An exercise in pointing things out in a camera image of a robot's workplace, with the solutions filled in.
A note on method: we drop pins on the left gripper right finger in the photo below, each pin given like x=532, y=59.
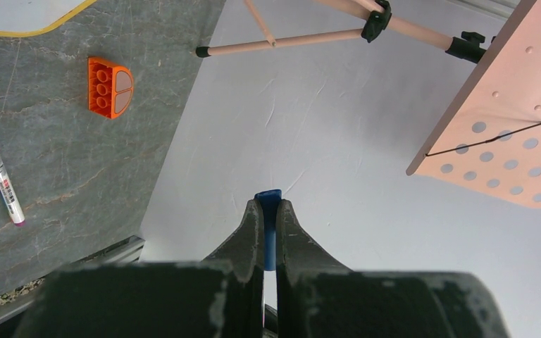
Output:
x=300, y=260

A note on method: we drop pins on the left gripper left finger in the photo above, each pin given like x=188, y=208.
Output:
x=244, y=251

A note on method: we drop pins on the blue marker cap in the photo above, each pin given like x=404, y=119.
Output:
x=269, y=201

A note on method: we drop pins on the white whiteboard wooden frame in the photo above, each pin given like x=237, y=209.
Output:
x=28, y=18

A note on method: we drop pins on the orange half-round brick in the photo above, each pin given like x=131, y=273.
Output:
x=110, y=87

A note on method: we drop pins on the pink music stand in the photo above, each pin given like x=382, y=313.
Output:
x=489, y=138

